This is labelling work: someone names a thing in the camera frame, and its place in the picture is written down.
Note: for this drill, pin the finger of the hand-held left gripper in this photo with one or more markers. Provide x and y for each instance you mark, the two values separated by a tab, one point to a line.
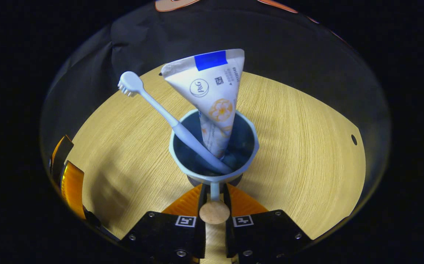
73	187
62	150

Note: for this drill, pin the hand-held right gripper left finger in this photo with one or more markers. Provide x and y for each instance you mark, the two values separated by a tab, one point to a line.
168	238

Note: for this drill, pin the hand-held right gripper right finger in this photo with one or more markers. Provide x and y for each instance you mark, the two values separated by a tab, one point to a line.
263	234

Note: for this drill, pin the light blue cup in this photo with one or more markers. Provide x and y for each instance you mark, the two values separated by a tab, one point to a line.
186	154

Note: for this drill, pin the pale blue toothbrush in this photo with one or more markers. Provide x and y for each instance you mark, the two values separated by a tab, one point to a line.
160	110

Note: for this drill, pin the white toothpaste tube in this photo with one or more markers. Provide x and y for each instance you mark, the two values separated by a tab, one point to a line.
212	91

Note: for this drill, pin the black backdrop cloth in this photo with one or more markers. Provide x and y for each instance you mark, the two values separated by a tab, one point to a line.
289	44

